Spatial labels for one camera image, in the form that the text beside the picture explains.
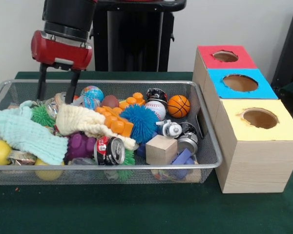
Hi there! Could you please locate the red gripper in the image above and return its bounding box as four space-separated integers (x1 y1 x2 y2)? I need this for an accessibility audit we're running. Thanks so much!
31 30 93 104

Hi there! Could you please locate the mint green cloth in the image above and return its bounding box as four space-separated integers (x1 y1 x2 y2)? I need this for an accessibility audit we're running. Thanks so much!
0 100 69 166

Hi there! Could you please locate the silver mesh bin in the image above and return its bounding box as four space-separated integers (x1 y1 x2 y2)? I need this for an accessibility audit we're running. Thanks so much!
0 80 223 186

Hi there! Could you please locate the wooden box with three holes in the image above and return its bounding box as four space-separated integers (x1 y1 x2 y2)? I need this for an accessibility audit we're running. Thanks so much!
192 45 293 195

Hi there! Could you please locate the cream knitted cloth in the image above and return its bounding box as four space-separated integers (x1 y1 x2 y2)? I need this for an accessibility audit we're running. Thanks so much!
55 103 140 151

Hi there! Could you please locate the purple rubber toy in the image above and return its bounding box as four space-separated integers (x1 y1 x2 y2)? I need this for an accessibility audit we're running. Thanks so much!
64 133 97 161

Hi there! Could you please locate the orange building block toy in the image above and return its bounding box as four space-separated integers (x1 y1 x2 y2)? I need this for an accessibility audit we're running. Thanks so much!
95 92 146 137

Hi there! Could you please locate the red black soda can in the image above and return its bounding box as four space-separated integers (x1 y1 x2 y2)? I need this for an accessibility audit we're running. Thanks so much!
94 136 126 166

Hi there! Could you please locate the blue spiky ball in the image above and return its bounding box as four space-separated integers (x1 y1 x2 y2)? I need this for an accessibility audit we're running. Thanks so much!
119 104 159 143

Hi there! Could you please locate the white baseball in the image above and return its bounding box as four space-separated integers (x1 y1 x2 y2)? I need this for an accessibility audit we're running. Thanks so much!
145 101 167 121

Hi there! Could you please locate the wooden cube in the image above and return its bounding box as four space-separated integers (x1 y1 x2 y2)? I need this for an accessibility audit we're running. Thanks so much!
145 135 178 165

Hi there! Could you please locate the orange basketball toy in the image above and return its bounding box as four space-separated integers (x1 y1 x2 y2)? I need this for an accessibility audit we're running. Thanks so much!
167 95 191 118

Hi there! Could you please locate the dark green table cloth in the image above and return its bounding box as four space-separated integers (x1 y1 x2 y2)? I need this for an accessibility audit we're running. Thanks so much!
0 70 293 234

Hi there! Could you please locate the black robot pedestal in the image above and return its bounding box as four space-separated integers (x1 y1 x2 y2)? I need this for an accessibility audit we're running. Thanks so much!
87 0 188 72

